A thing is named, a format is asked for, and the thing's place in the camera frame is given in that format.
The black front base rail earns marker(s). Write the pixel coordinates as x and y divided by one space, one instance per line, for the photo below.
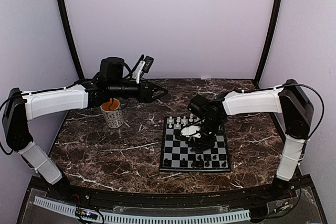
299 204

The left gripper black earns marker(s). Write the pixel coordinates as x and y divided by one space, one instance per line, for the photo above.
146 96

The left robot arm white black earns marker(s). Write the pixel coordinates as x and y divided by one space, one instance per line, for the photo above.
115 79

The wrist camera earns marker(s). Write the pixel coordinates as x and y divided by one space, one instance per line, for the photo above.
141 67
191 131

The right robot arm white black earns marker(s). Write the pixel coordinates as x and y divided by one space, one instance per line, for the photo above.
288 106

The black and white chessboard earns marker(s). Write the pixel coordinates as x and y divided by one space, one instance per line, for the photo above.
182 157

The white rook corner piece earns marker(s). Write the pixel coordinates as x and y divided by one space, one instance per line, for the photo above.
171 121

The white perforated cable duct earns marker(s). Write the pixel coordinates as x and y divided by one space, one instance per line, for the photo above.
141 215

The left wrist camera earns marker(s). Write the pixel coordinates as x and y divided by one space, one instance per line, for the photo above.
141 67

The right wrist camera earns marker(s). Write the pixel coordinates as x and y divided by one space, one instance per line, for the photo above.
191 131

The black corner frame post left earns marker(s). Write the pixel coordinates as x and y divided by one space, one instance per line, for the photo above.
69 38

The white patterned mug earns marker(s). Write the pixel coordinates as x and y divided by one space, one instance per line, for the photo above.
112 113

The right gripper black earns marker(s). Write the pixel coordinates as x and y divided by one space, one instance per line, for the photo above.
208 144

